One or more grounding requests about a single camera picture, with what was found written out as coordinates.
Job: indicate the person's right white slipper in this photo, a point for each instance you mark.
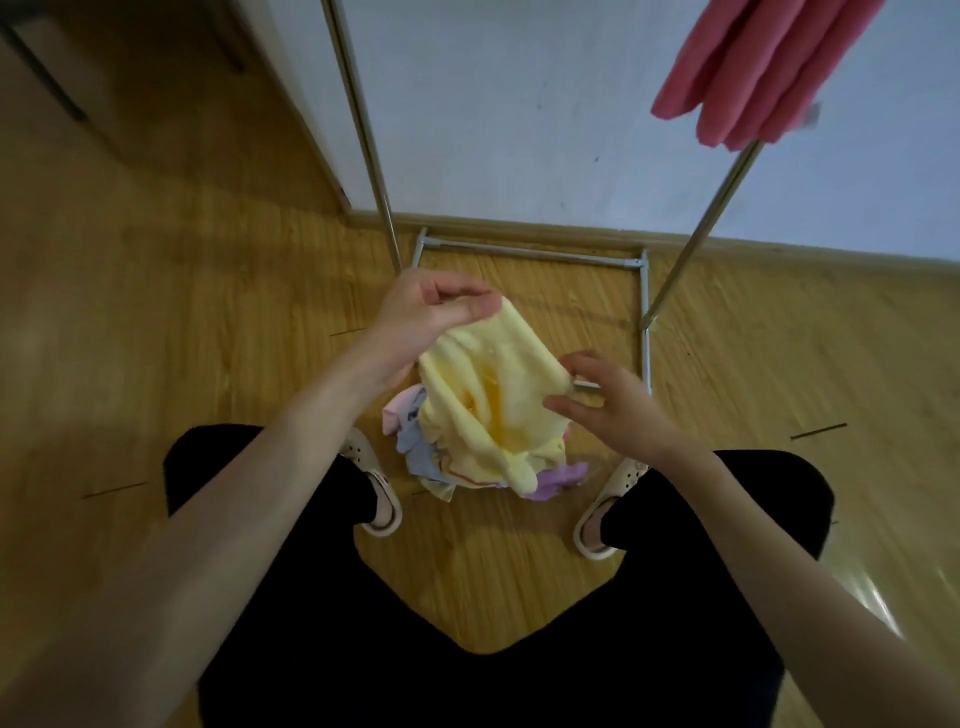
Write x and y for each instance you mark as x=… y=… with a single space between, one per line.
x=604 y=510

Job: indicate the person's white slipper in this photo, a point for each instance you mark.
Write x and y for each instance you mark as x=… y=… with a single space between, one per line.
x=379 y=487
x=604 y=510

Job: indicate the person's right hand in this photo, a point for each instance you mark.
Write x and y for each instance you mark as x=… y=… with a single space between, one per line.
x=626 y=420

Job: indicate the person's right forearm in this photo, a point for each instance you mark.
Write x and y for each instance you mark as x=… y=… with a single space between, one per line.
x=795 y=585

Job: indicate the metal drying rack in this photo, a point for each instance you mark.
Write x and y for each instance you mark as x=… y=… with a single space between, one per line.
x=525 y=253

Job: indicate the person's left thumb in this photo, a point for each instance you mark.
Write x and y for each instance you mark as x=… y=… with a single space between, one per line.
x=472 y=310

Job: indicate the pink cloth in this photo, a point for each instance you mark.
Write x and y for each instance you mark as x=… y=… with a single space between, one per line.
x=401 y=411

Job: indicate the light blue cloth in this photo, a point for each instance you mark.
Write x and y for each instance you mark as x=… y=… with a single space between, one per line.
x=416 y=450

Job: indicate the purple cloth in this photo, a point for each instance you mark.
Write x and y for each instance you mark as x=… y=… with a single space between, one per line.
x=555 y=480

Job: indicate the person's left forearm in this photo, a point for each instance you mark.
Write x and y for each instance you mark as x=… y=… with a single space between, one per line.
x=195 y=525

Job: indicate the person's left white slipper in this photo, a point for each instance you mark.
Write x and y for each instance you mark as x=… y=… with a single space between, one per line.
x=379 y=487

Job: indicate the striped cloth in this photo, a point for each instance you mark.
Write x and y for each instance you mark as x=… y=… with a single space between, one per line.
x=461 y=480

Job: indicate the pink hanging towel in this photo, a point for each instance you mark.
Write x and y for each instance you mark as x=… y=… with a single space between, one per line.
x=757 y=67

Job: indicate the person's right thumb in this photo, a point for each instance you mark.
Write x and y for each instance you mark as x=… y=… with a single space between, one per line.
x=570 y=410

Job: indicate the yellow towel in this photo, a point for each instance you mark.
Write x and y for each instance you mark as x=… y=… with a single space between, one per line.
x=487 y=397

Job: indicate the person's black trousers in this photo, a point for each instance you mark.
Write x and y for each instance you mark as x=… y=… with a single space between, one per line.
x=525 y=660

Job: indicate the person's left hand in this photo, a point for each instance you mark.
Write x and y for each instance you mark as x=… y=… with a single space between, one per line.
x=416 y=315

